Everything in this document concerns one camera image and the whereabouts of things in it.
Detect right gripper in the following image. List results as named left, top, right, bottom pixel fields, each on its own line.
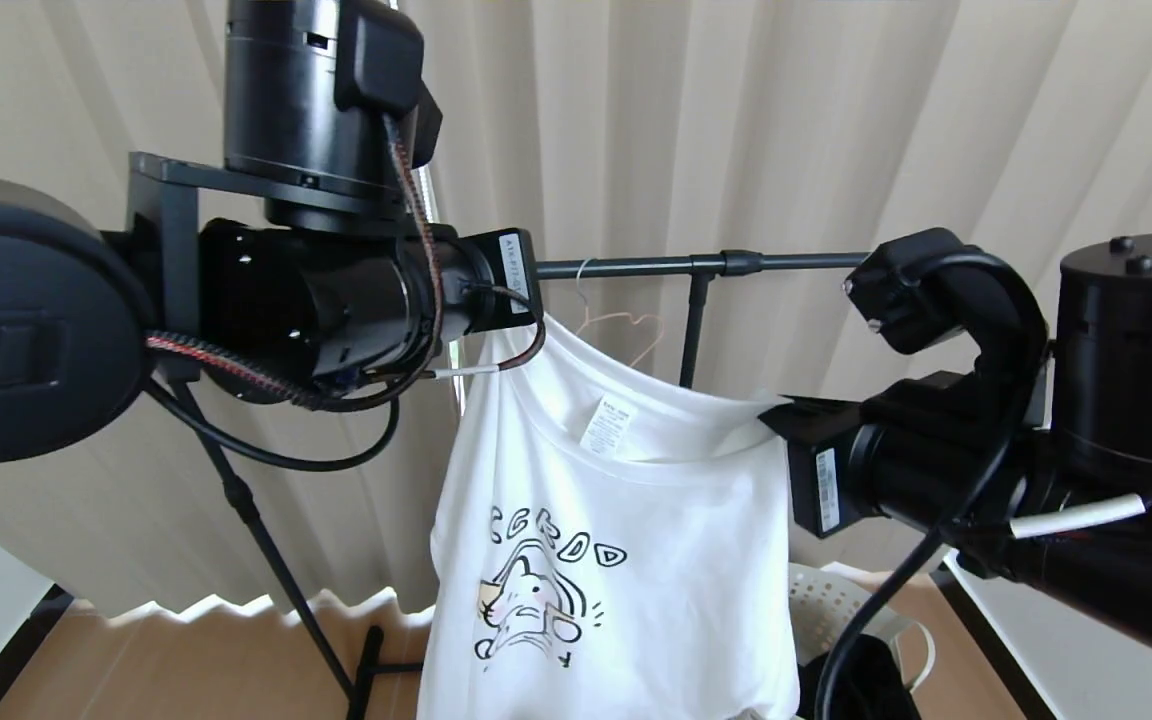
left=786, top=375, right=1053, bottom=542

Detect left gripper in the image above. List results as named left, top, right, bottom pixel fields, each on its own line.
left=199, top=217, right=540, bottom=389

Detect black shorts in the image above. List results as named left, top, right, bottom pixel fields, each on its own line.
left=798, top=632, right=923, bottom=720

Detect pink clothes hanger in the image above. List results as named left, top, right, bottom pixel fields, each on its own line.
left=574, top=257, right=669, bottom=373

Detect white printed t-shirt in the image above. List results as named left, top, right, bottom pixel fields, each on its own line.
left=416, top=318, right=803, bottom=720

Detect white laundry basket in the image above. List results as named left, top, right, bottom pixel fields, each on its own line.
left=788, top=562, right=937, bottom=720

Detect black clothes rack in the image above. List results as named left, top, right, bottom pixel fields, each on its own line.
left=166, top=249, right=873, bottom=720

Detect beige curtain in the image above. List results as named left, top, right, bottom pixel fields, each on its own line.
left=0, top=0, right=1152, bottom=628

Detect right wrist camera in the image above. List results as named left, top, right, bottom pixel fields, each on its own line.
left=841, top=228, right=1050, bottom=397

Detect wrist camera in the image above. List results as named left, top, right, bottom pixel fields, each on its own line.
left=841, top=228, right=1050, bottom=397
left=334, top=0, right=444, bottom=171

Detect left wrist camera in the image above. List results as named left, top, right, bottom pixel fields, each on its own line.
left=334, top=0, right=444, bottom=171

